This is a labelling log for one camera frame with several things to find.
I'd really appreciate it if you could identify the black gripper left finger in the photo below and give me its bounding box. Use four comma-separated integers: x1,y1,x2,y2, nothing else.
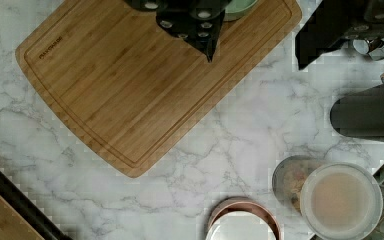
124,0,232,62

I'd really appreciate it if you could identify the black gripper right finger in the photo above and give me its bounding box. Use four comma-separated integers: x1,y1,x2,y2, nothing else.
295,0,384,70

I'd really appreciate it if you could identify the black drawer handle bar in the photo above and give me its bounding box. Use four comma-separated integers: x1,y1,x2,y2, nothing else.
0,171,73,240

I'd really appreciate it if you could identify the small green bowl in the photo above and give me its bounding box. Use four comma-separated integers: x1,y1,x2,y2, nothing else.
224,0,258,21

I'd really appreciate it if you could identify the bamboo cutting board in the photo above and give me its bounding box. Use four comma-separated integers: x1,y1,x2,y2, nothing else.
15,0,301,177

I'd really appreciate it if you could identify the black utensil holder cup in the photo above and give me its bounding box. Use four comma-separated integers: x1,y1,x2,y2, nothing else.
330,84,384,142

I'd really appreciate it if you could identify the clear jar with white lid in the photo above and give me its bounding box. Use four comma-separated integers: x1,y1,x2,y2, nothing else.
272,155,383,240

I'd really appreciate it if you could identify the pink ceramic sugar jar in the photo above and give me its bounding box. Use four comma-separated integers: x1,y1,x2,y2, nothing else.
204,197,283,240

